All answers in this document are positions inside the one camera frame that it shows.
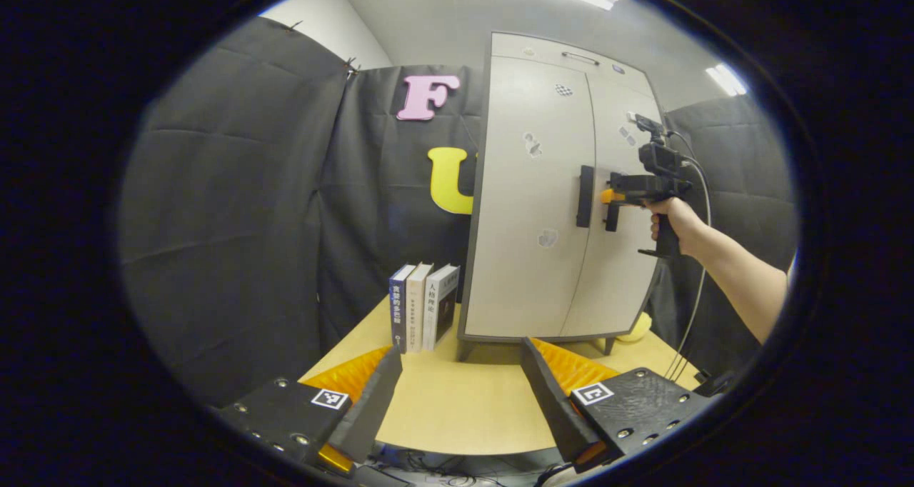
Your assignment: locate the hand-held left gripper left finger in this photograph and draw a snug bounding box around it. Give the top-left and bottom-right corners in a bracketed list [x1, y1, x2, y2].
[214, 344, 404, 473]

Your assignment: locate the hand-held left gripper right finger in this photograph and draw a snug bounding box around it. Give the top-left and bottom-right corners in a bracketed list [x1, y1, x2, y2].
[519, 337, 715, 473]

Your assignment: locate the grey shoe cabinet door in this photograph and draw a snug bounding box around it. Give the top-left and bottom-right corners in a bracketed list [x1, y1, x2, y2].
[464, 55, 597, 339]
[561, 73, 663, 338]

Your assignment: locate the grey shoe cabinet body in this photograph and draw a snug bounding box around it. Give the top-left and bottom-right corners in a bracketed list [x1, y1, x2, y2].
[457, 31, 666, 363]

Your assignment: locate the blue book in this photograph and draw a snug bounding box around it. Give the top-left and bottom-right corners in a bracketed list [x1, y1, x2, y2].
[388, 263, 416, 353]

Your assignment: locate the cream book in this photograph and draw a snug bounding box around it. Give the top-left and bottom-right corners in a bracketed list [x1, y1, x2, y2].
[405, 262, 434, 352]

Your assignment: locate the yellow round object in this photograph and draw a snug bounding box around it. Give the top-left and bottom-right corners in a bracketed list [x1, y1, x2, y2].
[618, 312, 654, 343]

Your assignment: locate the white book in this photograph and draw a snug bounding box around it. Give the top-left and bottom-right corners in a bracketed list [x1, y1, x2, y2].
[422, 263, 461, 351]

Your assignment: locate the small ceiling light panel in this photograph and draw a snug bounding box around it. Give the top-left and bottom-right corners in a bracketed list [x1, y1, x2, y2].
[707, 64, 747, 96]

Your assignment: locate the black backdrop cloth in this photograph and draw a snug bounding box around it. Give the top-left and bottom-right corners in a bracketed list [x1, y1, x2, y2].
[118, 16, 797, 409]

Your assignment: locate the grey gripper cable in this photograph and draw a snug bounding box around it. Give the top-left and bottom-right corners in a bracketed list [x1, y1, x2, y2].
[664, 134, 713, 381]

